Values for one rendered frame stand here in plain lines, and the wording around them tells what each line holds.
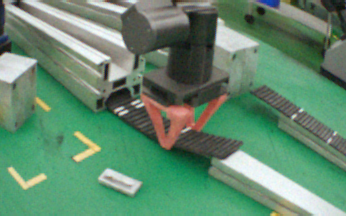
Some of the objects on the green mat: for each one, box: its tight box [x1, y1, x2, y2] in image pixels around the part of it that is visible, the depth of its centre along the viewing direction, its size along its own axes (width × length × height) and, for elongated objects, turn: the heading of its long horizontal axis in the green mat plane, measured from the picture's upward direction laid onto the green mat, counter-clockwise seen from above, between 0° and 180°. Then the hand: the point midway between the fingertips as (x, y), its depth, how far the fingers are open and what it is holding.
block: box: [0, 52, 37, 134], centre depth 65 cm, size 10×11×10 cm
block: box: [213, 26, 260, 103], centre depth 83 cm, size 9×12×10 cm
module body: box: [4, 0, 147, 113], centre depth 95 cm, size 80×10×8 cm, turn 33°
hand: (179, 135), depth 67 cm, fingers closed on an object, 5 cm apart
